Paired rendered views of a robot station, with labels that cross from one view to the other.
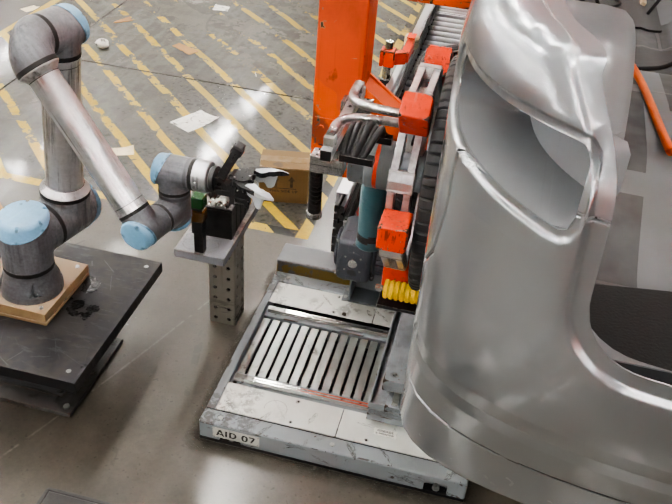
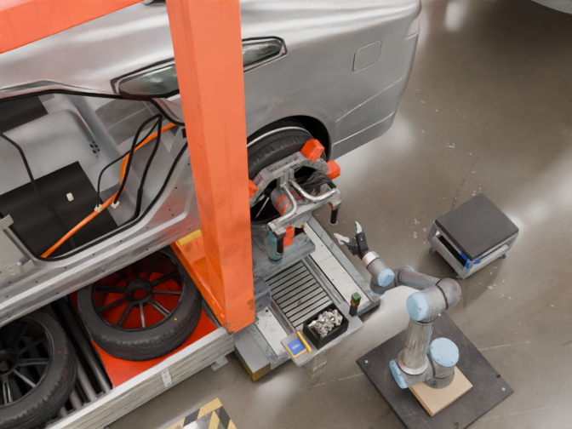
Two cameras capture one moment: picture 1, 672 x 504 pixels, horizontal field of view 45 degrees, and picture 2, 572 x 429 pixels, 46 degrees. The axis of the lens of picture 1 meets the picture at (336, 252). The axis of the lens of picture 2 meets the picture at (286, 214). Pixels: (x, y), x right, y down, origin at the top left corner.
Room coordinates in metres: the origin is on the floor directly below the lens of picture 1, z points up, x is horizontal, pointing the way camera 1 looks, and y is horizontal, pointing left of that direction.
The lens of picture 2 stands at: (3.50, 1.31, 3.72)
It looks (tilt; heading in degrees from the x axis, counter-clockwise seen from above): 55 degrees down; 224
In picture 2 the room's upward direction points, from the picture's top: 2 degrees clockwise
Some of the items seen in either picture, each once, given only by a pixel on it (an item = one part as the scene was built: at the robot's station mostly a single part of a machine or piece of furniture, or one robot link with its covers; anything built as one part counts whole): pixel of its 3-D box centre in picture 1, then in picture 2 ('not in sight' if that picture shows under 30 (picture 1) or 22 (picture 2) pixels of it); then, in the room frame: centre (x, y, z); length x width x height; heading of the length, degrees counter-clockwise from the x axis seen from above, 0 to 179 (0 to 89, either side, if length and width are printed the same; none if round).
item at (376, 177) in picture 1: (387, 165); (290, 205); (2.00, -0.12, 0.85); 0.21 x 0.14 x 0.14; 79
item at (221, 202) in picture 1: (220, 204); (325, 325); (2.23, 0.39, 0.51); 0.20 x 0.14 x 0.13; 171
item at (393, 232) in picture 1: (394, 230); (330, 170); (1.67, -0.14, 0.85); 0.09 x 0.08 x 0.07; 169
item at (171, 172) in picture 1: (175, 171); (380, 271); (1.94, 0.46, 0.81); 0.12 x 0.09 x 0.10; 79
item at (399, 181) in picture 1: (412, 169); (283, 196); (1.98, -0.19, 0.85); 0.54 x 0.07 x 0.54; 169
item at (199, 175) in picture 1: (204, 176); (370, 259); (1.92, 0.38, 0.81); 0.10 x 0.05 x 0.09; 169
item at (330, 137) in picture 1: (368, 119); (312, 182); (1.91, -0.05, 1.03); 0.19 x 0.18 x 0.11; 79
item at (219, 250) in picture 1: (222, 221); (322, 333); (2.25, 0.39, 0.44); 0.43 x 0.17 x 0.03; 169
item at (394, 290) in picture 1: (425, 296); not in sight; (1.85, -0.27, 0.51); 0.29 x 0.06 x 0.06; 79
